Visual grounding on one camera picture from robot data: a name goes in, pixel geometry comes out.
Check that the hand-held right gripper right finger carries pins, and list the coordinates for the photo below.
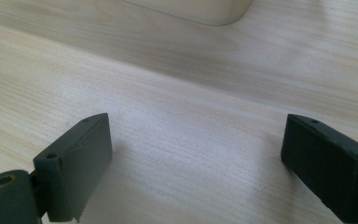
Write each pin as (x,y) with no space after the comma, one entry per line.
(329,168)

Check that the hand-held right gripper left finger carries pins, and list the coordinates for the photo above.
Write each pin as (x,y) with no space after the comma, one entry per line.
(74,168)

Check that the white rounded container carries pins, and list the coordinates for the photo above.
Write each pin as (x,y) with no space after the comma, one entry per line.
(199,11)

